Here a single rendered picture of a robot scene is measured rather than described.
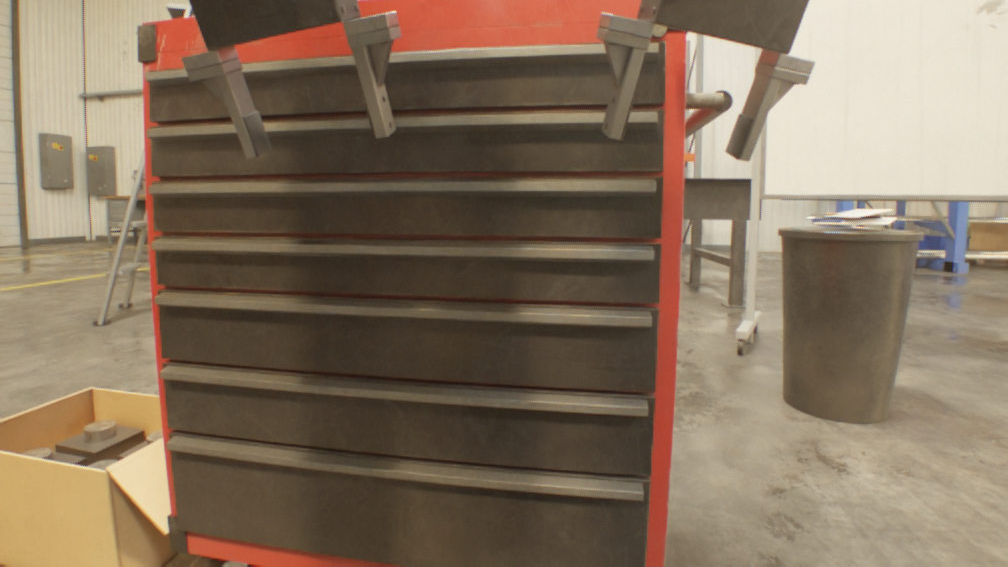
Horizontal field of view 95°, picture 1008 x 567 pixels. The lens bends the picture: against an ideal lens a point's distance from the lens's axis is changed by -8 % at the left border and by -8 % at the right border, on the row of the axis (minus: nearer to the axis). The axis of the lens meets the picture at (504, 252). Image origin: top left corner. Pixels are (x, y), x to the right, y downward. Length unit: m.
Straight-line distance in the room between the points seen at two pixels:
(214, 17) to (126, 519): 0.90
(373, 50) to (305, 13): 0.06
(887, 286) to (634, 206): 1.39
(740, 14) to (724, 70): 8.65
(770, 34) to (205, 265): 0.71
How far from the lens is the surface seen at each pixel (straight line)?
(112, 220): 11.73
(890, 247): 1.88
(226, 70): 0.53
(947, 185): 2.81
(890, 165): 2.79
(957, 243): 7.45
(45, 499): 1.25
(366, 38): 0.46
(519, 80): 0.61
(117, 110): 12.84
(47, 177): 12.58
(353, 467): 0.72
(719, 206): 3.79
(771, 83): 0.53
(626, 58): 0.47
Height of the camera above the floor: 0.69
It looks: 5 degrees down
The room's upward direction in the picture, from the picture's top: straight up
